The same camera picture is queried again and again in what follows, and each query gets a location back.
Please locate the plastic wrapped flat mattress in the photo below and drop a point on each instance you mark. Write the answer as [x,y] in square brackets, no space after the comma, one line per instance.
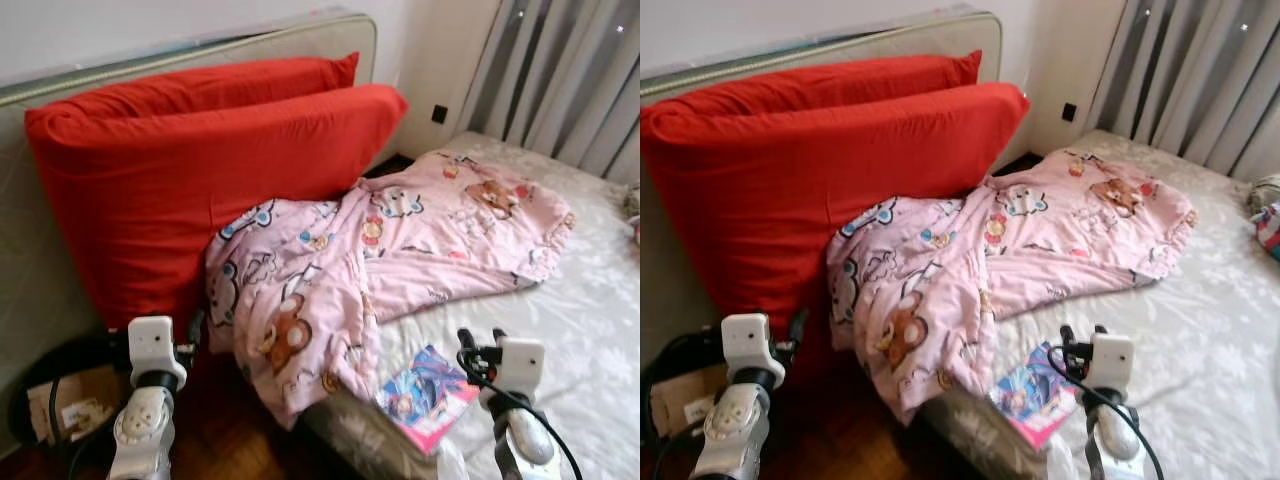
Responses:
[200,45]
[860,42]

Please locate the large red pillow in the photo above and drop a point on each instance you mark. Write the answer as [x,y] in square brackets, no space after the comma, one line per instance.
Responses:
[200,170]
[880,78]
[820,180]
[250,80]

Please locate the black round waste bin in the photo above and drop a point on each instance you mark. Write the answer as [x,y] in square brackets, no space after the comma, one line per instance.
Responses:
[648,360]
[25,395]

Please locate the colourful picture book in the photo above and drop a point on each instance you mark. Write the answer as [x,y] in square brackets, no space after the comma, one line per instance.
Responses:
[1035,400]
[425,400]

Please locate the grey curtain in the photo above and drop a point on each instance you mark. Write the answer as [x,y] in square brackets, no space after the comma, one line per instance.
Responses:
[1190,80]
[560,80]

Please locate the pink cartoon print blanket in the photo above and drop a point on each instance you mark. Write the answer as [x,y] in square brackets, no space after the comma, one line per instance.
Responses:
[450,230]
[1070,230]

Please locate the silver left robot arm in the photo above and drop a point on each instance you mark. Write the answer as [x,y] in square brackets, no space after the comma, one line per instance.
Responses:
[730,430]
[140,430]

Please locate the black wall socket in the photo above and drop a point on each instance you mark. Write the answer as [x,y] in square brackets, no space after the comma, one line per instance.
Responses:
[1069,112]
[439,114]

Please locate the bed with beige floral sheet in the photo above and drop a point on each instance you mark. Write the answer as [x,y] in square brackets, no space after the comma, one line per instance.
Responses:
[560,330]
[1180,330]

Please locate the shield print bolster pillow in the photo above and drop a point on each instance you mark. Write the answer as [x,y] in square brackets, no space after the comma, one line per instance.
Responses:
[1270,232]

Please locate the brown cardboard box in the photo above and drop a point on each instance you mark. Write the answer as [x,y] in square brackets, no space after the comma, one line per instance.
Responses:
[80,405]
[690,400]

